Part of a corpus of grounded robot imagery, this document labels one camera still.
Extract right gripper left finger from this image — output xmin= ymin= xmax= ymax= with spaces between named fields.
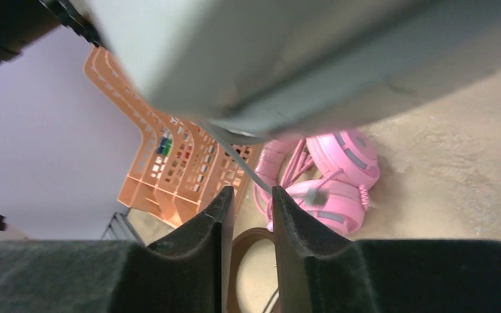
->
xmin=0 ymin=186 xmax=234 ymax=312

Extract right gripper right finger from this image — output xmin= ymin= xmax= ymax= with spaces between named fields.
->
xmin=273 ymin=187 xmax=501 ymax=312

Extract pink wired headphones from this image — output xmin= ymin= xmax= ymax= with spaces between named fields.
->
xmin=255 ymin=128 xmax=380 ymax=235

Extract grey over-ear headphones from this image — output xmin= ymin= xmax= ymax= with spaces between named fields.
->
xmin=68 ymin=0 xmax=501 ymax=206

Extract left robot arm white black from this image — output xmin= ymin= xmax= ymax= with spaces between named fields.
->
xmin=0 ymin=1 xmax=106 ymax=240

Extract peach plastic desk organizer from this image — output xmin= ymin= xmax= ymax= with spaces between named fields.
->
xmin=83 ymin=48 xmax=250 ymax=228

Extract black base frame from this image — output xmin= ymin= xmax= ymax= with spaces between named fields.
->
xmin=100 ymin=209 xmax=144 ymax=245

